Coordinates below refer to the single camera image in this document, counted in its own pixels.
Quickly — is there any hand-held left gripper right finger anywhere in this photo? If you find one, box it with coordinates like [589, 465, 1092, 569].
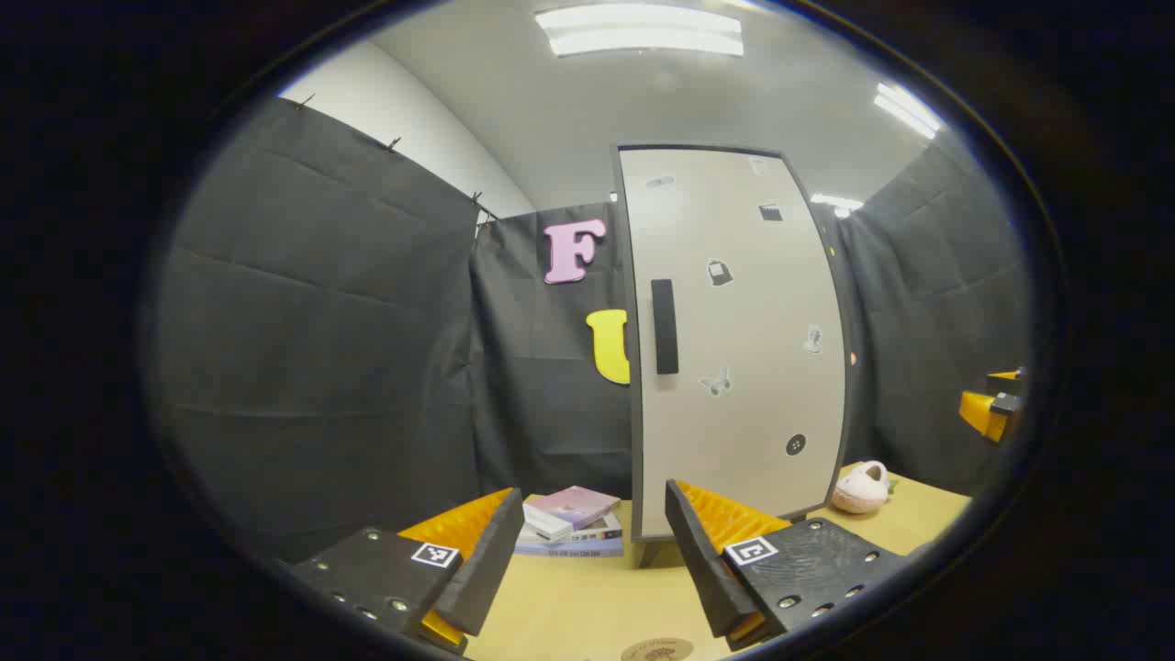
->
[666, 479, 910, 653]

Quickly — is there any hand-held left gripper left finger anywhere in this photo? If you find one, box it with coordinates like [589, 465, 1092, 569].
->
[292, 487, 526, 657]

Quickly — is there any black door handle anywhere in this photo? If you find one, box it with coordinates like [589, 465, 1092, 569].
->
[651, 278, 680, 375]

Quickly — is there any light grey cabinet door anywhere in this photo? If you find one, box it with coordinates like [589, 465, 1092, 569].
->
[618, 147, 847, 543]

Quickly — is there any blue book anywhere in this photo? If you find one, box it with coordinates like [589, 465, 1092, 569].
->
[514, 537, 625, 559]

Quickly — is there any white book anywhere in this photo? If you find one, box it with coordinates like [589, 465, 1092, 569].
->
[519, 514, 623, 544]

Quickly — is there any pink plush toy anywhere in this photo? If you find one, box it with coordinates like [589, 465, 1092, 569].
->
[831, 461, 891, 515]

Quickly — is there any black backdrop cloth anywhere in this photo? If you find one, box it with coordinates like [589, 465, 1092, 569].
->
[151, 96, 1034, 561]

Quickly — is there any large ceiling light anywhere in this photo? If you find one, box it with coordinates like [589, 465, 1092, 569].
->
[534, 3, 746, 58]

